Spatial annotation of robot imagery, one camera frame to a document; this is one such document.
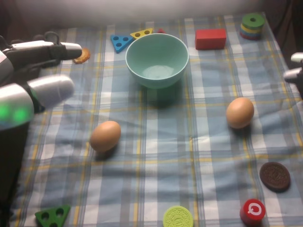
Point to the blue plaid tablecloth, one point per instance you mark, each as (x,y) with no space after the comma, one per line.
(161,153)

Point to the blue triangle peg block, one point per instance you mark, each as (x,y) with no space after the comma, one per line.
(119,42)

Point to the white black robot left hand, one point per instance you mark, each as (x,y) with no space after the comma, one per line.
(47,50)

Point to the lime green sandwich cookie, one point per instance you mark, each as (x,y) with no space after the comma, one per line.
(178,217)

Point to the yellow triangle peg block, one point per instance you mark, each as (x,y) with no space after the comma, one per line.
(142,33)

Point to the red cylinder with white print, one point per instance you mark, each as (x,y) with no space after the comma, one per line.
(252,211)

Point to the mint green bowl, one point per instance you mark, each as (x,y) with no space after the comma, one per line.
(157,59)

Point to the red rectangular block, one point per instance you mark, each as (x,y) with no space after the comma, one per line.
(210,39)

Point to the brown sandwich cookie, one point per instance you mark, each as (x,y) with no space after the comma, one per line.
(274,177)

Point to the green triangle peg block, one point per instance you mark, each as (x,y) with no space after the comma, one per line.
(53,217)

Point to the red triangle peg block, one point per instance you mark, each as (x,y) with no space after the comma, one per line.
(161,31)

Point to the brown egg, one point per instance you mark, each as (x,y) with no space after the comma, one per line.
(240,113)
(105,136)

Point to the tan round biscuit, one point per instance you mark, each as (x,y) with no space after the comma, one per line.
(83,56)

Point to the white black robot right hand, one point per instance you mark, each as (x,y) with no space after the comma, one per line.
(293,74)

